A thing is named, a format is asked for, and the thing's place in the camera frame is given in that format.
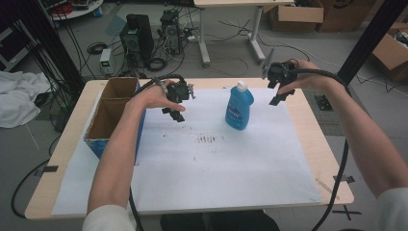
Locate blue cardboard box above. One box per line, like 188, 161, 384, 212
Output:
83, 76, 147, 162

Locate coiled black cable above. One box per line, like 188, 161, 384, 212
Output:
146, 56, 168, 72
87, 41, 109, 55

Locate white right sleeve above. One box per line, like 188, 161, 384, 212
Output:
375, 187, 408, 231

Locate black computer tower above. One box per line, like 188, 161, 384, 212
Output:
118, 13, 155, 64

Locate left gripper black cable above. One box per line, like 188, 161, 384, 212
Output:
127, 73, 188, 231

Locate white desk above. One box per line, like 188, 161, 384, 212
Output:
192, 0, 295, 65

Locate white left sleeve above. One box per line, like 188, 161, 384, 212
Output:
81, 204, 138, 231

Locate black floor cable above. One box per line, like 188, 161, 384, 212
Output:
11, 158, 51, 219

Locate person's left hand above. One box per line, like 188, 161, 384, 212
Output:
128, 79, 187, 114

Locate open brown cardboard box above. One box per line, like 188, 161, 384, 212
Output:
370, 21, 408, 83

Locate round white table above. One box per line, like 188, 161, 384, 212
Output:
47, 0, 105, 21

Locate white power supply unit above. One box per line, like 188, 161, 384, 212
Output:
99, 47, 114, 77

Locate person's right hand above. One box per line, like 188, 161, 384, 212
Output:
276, 60, 339, 96

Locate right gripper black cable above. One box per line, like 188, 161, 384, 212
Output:
288, 59, 353, 231

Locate black metal post with cables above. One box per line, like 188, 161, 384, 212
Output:
9, 0, 87, 94

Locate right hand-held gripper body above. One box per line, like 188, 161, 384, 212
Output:
262, 47, 298, 90

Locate white cloth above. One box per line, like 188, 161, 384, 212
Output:
0, 70, 52, 130

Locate grey floor mat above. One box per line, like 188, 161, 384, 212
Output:
302, 89, 349, 139

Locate open computer case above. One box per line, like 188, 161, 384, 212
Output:
159, 9, 182, 56

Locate white metal frame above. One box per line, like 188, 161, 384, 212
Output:
0, 26, 38, 72

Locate black tape strip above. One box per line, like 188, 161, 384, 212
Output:
34, 165, 60, 177
332, 174, 356, 185

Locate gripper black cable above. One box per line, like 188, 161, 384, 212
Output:
127, 73, 188, 231
288, 59, 353, 231

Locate blue bottle with white cap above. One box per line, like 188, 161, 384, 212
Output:
224, 80, 255, 132

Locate white paper sheet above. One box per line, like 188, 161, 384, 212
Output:
51, 87, 322, 217

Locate large brown cardboard box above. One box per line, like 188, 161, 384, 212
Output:
317, 0, 377, 34

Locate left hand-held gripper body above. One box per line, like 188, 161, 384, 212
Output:
166, 81, 197, 112

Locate person's dark trousers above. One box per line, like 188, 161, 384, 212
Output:
160, 209, 281, 231

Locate white sleeve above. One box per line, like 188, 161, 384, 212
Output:
81, 204, 138, 231
375, 187, 408, 231

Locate black tape cross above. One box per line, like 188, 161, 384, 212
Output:
331, 205, 363, 221

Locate black metal post with base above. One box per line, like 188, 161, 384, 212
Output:
313, 0, 408, 113

